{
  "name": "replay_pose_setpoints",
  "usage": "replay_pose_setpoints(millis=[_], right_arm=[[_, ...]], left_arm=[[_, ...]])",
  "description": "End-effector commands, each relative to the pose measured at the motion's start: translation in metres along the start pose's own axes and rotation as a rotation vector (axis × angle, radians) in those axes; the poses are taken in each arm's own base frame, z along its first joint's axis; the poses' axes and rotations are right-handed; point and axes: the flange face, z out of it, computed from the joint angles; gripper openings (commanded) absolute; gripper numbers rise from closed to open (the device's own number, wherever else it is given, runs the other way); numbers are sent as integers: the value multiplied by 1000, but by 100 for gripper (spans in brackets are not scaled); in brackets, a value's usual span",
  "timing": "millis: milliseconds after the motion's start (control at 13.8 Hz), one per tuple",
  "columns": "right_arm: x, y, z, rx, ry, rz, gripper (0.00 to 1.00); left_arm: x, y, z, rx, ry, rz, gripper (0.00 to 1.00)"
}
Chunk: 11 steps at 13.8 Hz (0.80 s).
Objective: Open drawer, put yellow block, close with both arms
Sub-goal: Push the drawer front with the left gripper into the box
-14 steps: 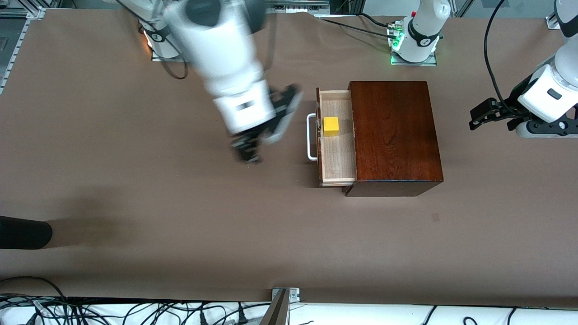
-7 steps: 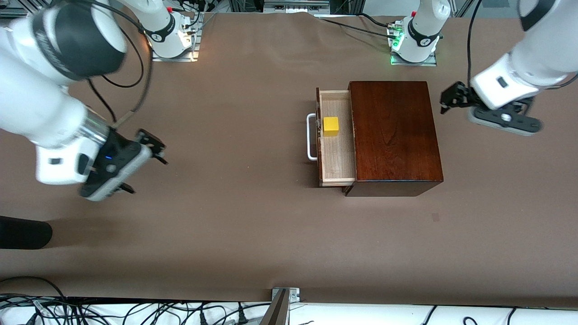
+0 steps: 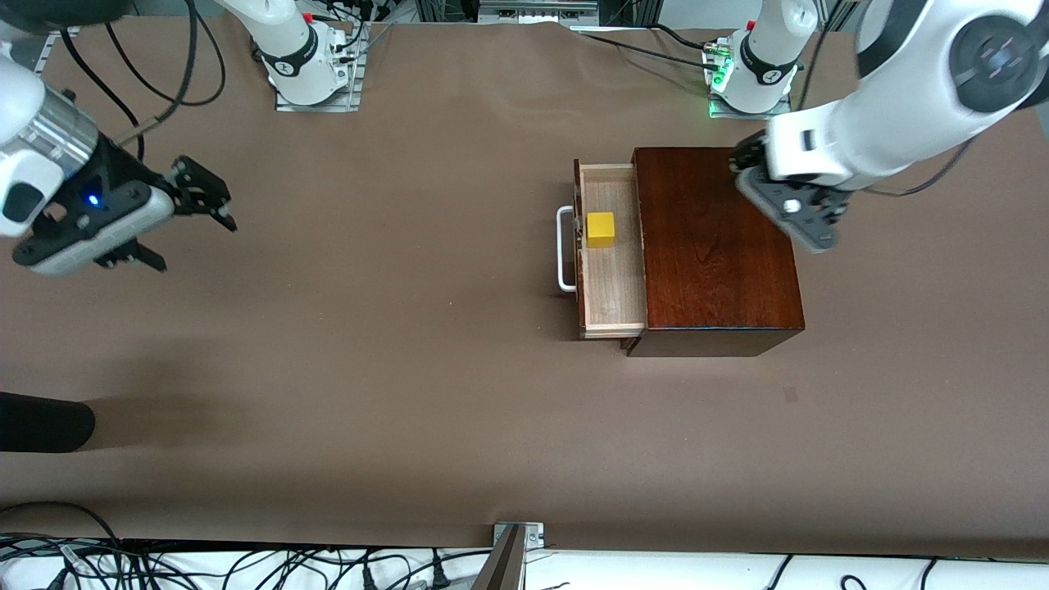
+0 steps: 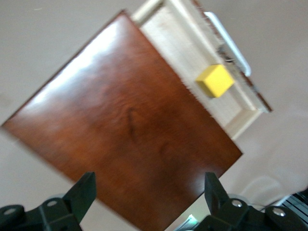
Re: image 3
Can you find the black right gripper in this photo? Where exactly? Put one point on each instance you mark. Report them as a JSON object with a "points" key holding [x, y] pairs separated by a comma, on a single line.
{"points": [[123, 182]]}

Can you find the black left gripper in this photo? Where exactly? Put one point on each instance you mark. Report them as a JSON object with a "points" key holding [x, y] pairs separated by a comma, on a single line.
{"points": [[747, 152]]}

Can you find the yellow cube block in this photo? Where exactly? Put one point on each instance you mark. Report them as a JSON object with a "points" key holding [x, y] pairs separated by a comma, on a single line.
{"points": [[601, 229]]}

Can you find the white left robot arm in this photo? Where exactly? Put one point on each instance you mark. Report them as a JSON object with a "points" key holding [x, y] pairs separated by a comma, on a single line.
{"points": [[901, 106]]}

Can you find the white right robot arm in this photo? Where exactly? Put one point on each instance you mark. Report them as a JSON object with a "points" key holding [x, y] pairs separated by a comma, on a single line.
{"points": [[16, 106]]}

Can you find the dark brown wooden cabinet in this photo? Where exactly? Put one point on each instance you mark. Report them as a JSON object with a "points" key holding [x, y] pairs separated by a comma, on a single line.
{"points": [[713, 270]]}

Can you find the black cylinder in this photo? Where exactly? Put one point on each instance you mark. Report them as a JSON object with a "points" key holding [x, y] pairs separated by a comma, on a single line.
{"points": [[41, 422]]}

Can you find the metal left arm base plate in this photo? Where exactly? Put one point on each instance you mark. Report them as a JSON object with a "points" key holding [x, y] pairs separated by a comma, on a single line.
{"points": [[750, 116]]}

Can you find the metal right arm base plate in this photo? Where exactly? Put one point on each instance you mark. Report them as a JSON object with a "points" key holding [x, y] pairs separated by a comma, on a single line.
{"points": [[320, 107]]}

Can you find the aluminium corner bracket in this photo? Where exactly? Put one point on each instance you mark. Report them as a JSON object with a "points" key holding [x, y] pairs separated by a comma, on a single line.
{"points": [[531, 534]]}

